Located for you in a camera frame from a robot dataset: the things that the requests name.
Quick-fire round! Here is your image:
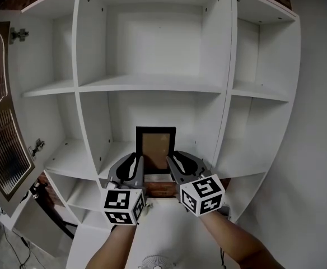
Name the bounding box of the black floor cable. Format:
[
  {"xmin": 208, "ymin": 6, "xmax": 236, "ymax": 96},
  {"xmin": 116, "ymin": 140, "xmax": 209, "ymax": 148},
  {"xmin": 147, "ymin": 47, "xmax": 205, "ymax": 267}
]
[{"xmin": 1, "ymin": 225, "xmax": 32, "ymax": 266}]

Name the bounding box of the grey side cabinet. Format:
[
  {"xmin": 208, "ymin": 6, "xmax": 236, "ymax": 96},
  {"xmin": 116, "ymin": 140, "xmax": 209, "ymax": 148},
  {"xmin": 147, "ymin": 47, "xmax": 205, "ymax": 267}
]
[{"xmin": 12, "ymin": 196, "xmax": 76, "ymax": 259}]

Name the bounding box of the cabinet door with reeded glass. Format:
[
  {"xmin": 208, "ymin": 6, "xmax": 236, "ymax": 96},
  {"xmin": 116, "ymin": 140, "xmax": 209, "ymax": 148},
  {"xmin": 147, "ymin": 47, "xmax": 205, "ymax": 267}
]
[{"xmin": 0, "ymin": 10, "xmax": 37, "ymax": 218}]

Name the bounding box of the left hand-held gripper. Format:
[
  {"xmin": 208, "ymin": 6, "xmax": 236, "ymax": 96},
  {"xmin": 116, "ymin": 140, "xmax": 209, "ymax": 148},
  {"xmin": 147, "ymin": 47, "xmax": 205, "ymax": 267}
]
[{"xmin": 101, "ymin": 152, "xmax": 147, "ymax": 226}]

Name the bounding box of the white shelving unit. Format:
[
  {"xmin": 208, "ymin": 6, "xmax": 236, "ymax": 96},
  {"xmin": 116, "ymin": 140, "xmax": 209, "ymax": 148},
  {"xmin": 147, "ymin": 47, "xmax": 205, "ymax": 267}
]
[{"xmin": 8, "ymin": 0, "xmax": 303, "ymax": 229}]

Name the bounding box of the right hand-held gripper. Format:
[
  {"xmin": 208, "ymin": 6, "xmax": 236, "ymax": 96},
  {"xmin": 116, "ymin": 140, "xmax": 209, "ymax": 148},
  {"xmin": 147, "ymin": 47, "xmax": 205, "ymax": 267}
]
[{"xmin": 166, "ymin": 149, "xmax": 226, "ymax": 217}]

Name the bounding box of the black clamp stand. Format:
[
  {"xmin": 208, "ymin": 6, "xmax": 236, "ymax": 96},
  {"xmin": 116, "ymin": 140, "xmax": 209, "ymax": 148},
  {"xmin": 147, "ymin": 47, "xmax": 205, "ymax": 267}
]
[{"xmin": 20, "ymin": 175, "xmax": 49, "ymax": 201}]

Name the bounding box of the metal cabinet door hinge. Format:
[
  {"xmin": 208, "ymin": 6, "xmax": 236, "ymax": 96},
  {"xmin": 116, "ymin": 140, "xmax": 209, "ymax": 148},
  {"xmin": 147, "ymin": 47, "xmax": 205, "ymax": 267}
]
[
  {"xmin": 29, "ymin": 138, "xmax": 46, "ymax": 159},
  {"xmin": 8, "ymin": 28, "xmax": 30, "ymax": 44}
]

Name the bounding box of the black picture frame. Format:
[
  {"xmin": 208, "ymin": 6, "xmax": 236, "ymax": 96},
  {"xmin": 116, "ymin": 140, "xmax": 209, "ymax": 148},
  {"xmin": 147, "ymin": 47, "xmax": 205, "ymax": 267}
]
[{"xmin": 135, "ymin": 126, "xmax": 177, "ymax": 176}]

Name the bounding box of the person's right forearm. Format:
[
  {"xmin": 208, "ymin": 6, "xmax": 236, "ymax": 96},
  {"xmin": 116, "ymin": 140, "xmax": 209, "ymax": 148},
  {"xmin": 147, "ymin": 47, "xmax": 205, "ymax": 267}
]
[{"xmin": 199, "ymin": 209, "xmax": 289, "ymax": 269}]

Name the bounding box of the person's left forearm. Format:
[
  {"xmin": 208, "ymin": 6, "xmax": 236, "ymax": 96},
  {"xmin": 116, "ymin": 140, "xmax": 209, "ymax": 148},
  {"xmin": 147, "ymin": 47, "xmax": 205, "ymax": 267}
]
[{"xmin": 85, "ymin": 223, "xmax": 138, "ymax": 269}]

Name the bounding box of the white desk with drawers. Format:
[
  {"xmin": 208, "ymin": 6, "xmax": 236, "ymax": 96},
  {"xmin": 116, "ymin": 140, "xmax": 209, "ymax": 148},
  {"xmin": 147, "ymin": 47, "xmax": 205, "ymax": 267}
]
[{"xmin": 65, "ymin": 197, "xmax": 237, "ymax": 269}]

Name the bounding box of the small white desk fan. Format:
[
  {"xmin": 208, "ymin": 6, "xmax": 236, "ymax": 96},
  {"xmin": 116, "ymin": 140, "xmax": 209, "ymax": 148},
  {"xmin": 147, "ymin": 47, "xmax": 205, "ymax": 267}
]
[{"xmin": 141, "ymin": 255, "xmax": 170, "ymax": 269}]

